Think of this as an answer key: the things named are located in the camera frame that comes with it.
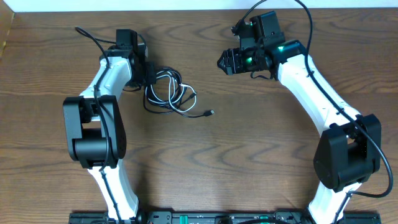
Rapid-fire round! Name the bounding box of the white USB cable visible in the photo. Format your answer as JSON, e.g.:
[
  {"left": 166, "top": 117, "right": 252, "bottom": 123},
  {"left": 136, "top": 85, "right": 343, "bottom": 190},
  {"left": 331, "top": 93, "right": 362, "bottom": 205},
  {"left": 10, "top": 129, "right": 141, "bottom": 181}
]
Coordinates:
[{"left": 146, "top": 70, "right": 198, "bottom": 113}]

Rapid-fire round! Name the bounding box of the black USB cable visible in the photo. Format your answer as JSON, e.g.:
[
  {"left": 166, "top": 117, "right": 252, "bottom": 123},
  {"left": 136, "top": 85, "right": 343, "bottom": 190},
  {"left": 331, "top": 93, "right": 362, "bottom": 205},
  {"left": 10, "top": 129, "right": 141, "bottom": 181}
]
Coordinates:
[{"left": 142, "top": 67, "right": 215, "bottom": 119}]

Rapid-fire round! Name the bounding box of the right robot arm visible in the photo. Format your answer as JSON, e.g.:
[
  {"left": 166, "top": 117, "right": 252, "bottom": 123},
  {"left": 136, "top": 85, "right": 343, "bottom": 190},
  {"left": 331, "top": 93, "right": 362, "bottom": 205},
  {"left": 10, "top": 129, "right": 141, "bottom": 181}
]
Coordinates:
[{"left": 217, "top": 11, "right": 381, "bottom": 223}]

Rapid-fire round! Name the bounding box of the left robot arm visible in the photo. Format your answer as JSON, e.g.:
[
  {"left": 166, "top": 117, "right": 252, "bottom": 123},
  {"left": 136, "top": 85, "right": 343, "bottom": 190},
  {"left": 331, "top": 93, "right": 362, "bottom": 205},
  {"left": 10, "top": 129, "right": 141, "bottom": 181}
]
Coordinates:
[{"left": 63, "top": 29, "right": 149, "bottom": 223}]

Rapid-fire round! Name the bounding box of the cardboard panel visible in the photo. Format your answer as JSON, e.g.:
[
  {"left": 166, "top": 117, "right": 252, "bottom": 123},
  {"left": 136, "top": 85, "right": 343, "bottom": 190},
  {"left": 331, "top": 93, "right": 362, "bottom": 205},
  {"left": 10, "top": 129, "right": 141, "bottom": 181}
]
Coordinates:
[{"left": 0, "top": 0, "right": 15, "bottom": 58}]

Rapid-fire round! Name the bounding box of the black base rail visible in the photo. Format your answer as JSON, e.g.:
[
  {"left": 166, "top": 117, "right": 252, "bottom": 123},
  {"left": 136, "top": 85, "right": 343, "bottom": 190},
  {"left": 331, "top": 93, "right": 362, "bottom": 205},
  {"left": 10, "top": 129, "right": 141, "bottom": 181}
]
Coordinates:
[{"left": 68, "top": 211, "right": 382, "bottom": 224}]

